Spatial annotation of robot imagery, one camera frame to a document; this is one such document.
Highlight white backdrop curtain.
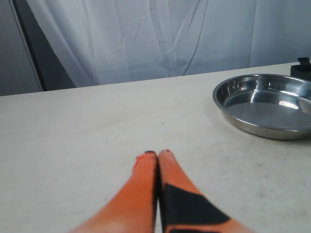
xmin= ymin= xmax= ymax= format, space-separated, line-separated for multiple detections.
xmin=28 ymin=0 xmax=311 ymax=87

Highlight black plastic tool case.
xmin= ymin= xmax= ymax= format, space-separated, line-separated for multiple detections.
xmin=290 ymin=57 xmax=311 ymax=81

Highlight round stainless steel pan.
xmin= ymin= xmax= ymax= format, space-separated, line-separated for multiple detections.
xmin=213 ymin=74 xmax=311 ymax=140

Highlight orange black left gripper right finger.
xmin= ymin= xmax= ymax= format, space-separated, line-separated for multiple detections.
xmin=158 ymin=150 xmax=253 ymax=233

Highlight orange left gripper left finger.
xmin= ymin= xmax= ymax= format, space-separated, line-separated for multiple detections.
xmin=71 ymin=151 xmax=158 ymax=233

